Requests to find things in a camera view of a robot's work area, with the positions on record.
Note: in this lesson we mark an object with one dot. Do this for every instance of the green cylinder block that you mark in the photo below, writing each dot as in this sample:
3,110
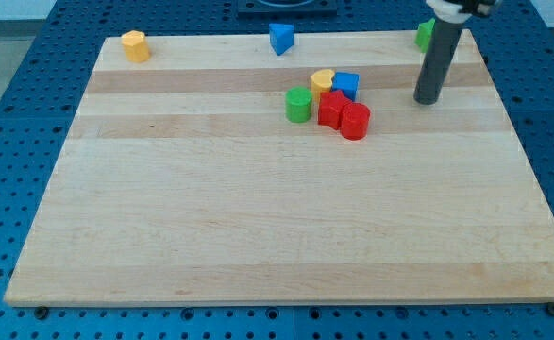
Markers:
298,102

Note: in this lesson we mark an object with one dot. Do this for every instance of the yellow hexagon block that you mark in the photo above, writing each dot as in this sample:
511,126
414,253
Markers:
135,46

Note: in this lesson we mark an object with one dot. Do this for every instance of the blue triangle block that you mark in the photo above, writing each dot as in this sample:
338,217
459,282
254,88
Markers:
281,37

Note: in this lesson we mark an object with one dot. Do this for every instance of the wooden board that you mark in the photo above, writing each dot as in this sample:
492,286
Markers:
182,183

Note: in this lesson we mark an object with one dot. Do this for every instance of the blue cube block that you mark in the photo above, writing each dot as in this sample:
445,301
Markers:
348,83

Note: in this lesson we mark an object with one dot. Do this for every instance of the red star block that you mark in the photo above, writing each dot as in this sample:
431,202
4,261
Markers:
330,108

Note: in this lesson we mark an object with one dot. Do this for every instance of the red cylinder block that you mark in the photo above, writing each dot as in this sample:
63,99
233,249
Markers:
355,119

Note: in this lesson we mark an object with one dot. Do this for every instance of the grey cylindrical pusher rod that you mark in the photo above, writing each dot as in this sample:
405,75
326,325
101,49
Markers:
441,49

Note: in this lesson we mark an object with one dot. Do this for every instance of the green block at corner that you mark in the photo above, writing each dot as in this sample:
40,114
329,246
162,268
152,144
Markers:
423,35

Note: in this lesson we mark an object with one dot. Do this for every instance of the white and black rod mount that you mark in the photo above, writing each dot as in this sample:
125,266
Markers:
459,11

